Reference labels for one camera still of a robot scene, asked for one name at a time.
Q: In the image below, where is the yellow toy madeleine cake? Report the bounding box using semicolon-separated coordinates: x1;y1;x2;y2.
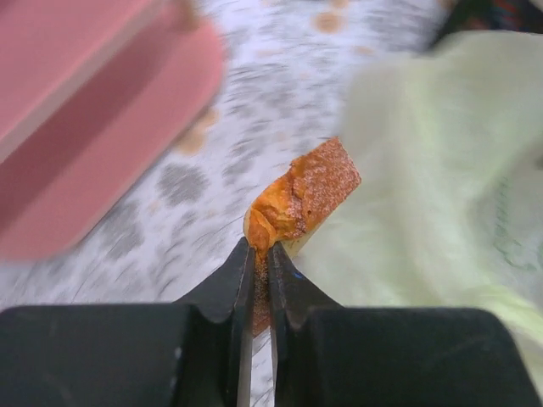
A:
243;137;361;337

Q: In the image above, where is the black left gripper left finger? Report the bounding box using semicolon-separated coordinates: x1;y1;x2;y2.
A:
1;239;255;406

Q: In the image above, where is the beige canvas tote bag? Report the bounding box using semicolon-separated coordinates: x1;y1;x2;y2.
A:
427;0;542;50

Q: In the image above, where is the pink three-tier shelf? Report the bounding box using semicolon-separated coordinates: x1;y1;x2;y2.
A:
1;0;224;261

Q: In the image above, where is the green plastic grocery bag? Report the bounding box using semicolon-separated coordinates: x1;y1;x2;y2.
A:
295;31;542;384

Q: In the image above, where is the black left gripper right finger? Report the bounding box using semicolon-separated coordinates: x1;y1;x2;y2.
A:
267;244;541;407

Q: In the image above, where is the floral patterned table mat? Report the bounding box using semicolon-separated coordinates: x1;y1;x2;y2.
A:
1;1;445;307

